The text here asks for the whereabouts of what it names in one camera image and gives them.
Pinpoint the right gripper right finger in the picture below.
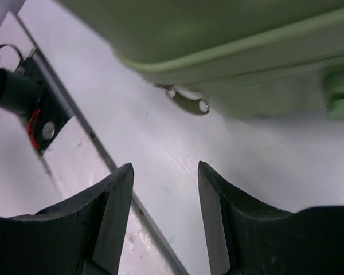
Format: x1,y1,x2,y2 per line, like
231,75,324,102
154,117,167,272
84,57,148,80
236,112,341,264
198,162,344,274

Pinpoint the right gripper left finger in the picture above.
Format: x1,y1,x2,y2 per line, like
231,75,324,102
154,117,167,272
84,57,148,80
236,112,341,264
0,164,134,274

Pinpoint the green suitcase with blue lining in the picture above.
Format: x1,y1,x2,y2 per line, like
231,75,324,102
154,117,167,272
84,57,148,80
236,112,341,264
62,1,344,120

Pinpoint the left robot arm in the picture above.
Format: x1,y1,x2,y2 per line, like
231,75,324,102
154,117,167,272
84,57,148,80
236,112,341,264
0,44,41,116

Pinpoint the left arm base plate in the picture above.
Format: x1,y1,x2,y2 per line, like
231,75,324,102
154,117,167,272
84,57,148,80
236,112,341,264
5,44,74,155

